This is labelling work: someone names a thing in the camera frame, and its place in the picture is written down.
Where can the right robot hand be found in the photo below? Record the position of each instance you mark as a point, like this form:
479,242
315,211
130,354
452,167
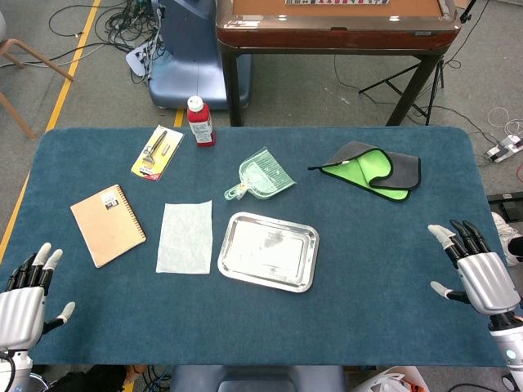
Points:
488,281

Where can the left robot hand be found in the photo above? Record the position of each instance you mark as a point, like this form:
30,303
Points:
20,312

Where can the white paper napkin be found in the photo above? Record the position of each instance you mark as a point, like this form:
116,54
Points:
186,239

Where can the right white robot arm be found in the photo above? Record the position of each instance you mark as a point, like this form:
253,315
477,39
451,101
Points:
508,345

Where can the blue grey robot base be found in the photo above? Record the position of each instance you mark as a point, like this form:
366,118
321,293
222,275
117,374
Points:
257,379

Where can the silver metal tray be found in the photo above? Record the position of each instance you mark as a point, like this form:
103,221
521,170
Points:
267,251

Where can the white shoe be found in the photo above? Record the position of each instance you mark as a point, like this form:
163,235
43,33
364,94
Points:
506,237

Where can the black foot pedal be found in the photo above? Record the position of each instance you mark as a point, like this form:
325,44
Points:
504,202

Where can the kraft spiral notebook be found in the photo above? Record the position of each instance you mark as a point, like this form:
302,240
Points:
106,226

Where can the white power strip with plugs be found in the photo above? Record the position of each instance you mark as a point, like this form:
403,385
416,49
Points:
139,59
504,148

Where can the green grey microfibre cloth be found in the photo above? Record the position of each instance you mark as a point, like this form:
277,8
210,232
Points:
398,173

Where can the white plastic bag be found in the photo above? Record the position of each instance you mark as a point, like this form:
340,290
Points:
388,381

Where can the razor in yellow package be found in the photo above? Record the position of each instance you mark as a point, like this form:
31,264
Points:
157,153

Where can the black tripod stand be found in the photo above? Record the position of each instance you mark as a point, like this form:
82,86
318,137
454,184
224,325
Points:
402,90

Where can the blue felt table mat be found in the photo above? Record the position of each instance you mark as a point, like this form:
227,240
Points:
261,326

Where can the green mini dustpan in bag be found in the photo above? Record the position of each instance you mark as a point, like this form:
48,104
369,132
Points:
263,175

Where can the red juice bottle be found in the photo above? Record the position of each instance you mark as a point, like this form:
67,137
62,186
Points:
200,124

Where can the white chair with wooden legs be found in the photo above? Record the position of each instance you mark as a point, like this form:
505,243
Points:
24,51

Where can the brown mahjong table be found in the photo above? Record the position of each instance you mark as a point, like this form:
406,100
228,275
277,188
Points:
339,30

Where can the blue grey machine pedestal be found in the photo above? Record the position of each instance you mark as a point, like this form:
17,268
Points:
192,61

